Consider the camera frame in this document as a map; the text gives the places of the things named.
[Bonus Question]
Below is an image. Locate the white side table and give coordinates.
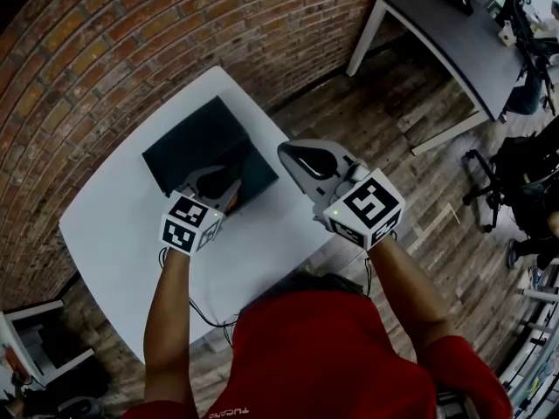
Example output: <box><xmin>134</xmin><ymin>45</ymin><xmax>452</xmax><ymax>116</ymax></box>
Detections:
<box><xmin>0</xmin><ymin>298</ymin><xmax>96</xmax><ymax>390</ymax></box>

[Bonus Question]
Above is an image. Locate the black container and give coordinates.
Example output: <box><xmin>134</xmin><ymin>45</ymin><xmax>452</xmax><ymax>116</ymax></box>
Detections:
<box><xmin>141</xmin><ymin>95</ymin><xmax>280</xmax><ymax>214</ymax></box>

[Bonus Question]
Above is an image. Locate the person's red shirt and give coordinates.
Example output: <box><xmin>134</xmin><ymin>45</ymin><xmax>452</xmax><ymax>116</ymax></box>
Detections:
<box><xmin>121</xmin><ymin>289</ymin><xmax>514</xmax><ymax>419</ymax></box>

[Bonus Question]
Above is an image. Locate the grey table with white legs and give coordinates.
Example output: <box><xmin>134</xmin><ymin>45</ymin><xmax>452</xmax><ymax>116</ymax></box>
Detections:
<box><xmin>346</xmin><ymin>0</ymin><xmax>526</xmax><ymax>157</ymax></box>

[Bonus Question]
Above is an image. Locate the person's left forearm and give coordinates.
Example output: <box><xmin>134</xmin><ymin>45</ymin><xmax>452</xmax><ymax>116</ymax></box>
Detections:
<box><xmin>142</xmin><ymin>246</ymin><xmax>198</xmax><ymax>408</ymax></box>

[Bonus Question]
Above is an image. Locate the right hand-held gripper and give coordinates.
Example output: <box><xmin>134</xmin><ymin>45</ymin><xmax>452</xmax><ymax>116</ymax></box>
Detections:
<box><xmin>277</xmin><ymin>139</ymin><xmax>407</xmax><ymax>252</ymax></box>

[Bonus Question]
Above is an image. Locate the small white box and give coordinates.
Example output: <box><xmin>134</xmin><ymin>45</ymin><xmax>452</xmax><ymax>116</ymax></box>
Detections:
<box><xmin>499</xmin><ymin>21</ymin><xmax>517</xmax><ymax>48</ymax></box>

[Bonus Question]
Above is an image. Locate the black equipment stand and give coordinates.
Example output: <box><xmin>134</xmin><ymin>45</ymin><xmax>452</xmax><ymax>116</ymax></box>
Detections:
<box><xmin>495</xmin><ymin>0</ymin><xmax>559</xmax><ymax>117</ymax></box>

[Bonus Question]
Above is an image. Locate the white metal rack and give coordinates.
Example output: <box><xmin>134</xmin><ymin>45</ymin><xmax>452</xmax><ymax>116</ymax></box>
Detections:
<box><xmin>497</xmin><ymin>264</ymin><xmax>559</xmax><ymax>419</ymax></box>

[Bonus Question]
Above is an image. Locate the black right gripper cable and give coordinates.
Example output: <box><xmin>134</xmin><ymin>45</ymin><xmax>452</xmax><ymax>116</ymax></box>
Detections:
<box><xmin>362</xmin><ymin>254</ymin><xmax>374</xmax><ymax>299</ymax></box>

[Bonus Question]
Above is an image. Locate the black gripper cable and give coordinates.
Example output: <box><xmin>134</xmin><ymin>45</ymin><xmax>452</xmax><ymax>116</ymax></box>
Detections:
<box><xmin>362</xmin><ymin>254</ymin><xmax>374</xmax><ymax>299</ymax></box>
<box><xmin>157</xmin><ymin>246</ymin><xmax>240</xmax><ymax>348</ymax></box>

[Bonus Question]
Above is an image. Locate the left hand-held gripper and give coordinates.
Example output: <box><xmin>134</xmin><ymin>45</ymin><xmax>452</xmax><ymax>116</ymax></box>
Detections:
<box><xmin>159</xmin><ymin>163</ymin><xmax>245</xmax><ymax>258</ymax></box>

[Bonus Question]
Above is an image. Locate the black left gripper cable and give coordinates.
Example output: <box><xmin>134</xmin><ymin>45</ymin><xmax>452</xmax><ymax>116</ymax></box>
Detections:
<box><xmin>157</xmin><ymin>246</ymin><xmax>240</xmax><ymax>348</ymax></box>

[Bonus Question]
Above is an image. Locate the person's right forearm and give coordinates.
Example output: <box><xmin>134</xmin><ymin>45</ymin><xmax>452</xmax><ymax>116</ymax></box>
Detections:
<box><xmin>368</xmin><ymin>229</ymin><xmax>456</xmax><ymax>368</ymax></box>

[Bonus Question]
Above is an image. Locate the black office chair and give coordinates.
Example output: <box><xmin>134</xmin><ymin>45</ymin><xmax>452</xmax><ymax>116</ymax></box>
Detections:
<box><xmin>461</xmin><ymin>131</ymin><xmax>559</xmax><ymax>240</ymax></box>

